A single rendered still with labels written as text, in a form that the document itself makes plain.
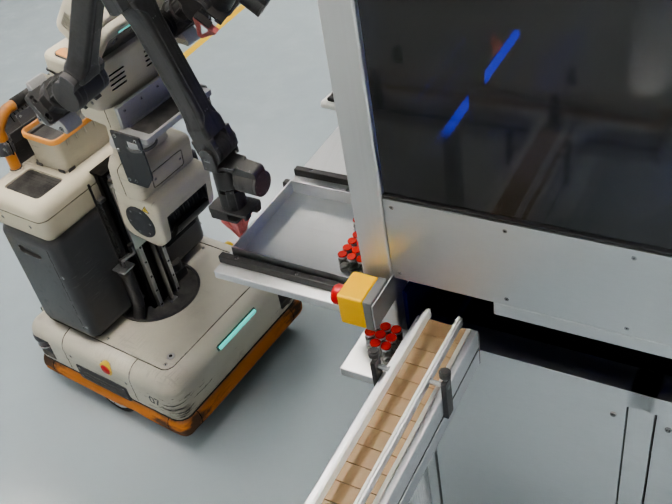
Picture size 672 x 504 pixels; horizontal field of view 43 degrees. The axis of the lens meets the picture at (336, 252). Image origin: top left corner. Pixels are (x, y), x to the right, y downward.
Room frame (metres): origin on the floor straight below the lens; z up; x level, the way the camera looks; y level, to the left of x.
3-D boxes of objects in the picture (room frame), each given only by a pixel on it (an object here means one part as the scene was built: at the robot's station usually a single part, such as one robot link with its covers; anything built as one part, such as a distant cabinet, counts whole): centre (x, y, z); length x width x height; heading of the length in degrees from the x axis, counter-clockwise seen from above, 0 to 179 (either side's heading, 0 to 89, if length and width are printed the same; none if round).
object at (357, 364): (1.12, -0.06, 0.87); 0.14 x 0.13 x 0.02; 55
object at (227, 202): (1.54, 0.20, 1.01); 0.10 x 0.07 x 0.07; 55
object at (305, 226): (1.50, 0.01, 0.90); 0.34 x 0.26 x 0.04; 54
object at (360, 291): (1.16, -0.03, 0.99); 0.08 x 0.07 x 0.07; 55
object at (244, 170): (1.52, 0.17, 1.11); 0.11 x 0.09 x 0.12; 52
